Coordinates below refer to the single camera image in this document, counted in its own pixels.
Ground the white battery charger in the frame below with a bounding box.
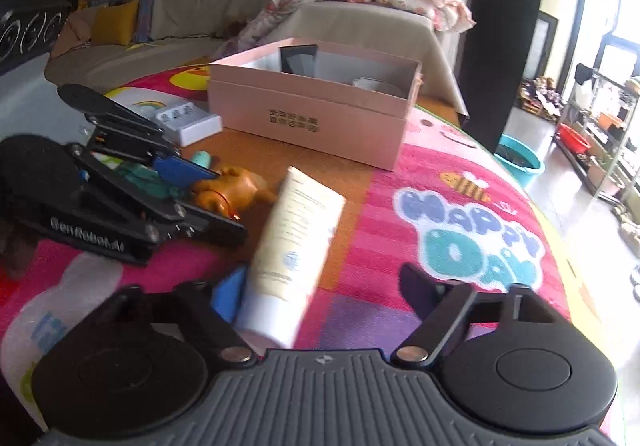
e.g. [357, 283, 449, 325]
[152, 102, 224, 147]

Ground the cream cosmetic tube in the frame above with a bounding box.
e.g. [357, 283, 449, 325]
[234, 167, 346, 354]

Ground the teal plastic crank toy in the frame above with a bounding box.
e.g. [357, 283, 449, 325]
[92, 152, 190, 200]

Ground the teal plastic basin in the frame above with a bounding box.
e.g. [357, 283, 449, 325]
[494, 134, 544, 188]

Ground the colourful cartoon play mat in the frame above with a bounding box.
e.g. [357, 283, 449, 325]
[0, 60, 574, 432]

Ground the brown toy bear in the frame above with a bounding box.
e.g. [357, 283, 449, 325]
[191, 166, 278, 221]

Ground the white packet in box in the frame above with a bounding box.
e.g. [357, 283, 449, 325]
[352, 77, 402, 97]

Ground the pink cardboard box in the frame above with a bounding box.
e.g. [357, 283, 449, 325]
[208, 37, 422, 171]

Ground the red plastic basin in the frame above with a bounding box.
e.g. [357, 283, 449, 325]
[558, 123, 591, 154]

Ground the metal storage rack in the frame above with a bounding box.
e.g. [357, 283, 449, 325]
[553, 63, 639, 206]

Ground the beige covered sofa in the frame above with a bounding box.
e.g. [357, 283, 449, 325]
[44, 0, 468, 115]

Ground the yellow cushion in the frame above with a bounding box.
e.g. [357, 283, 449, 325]
[91, 0, 139, 46]

